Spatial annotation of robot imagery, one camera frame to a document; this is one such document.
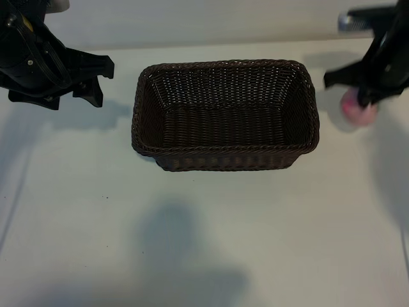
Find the pink peach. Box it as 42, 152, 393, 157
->
340, 88, 378, 126

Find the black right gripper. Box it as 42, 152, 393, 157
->
324, 6, 409, 108

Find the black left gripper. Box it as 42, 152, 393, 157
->
0, 25, 115, 111

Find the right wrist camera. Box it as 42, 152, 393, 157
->
337, 8, 397, 33

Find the dark brown wicker basket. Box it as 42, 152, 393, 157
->
130, 58, 320, 173

